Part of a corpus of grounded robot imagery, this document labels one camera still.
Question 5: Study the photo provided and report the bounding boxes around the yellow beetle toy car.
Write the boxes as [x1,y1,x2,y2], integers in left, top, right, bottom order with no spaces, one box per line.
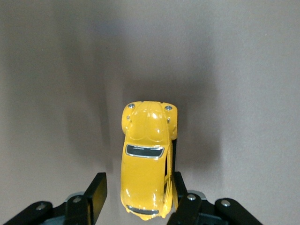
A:
[120,100,179,221]

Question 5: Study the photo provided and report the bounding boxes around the brown table mat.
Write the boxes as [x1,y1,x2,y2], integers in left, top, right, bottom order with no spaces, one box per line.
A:
[0,0,300,225]

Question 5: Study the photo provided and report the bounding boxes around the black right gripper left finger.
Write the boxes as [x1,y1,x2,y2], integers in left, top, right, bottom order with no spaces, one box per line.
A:
[2,172,108,225]

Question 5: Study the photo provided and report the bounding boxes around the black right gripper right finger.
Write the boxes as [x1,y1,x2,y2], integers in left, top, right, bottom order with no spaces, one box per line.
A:
[165,171,249,225]

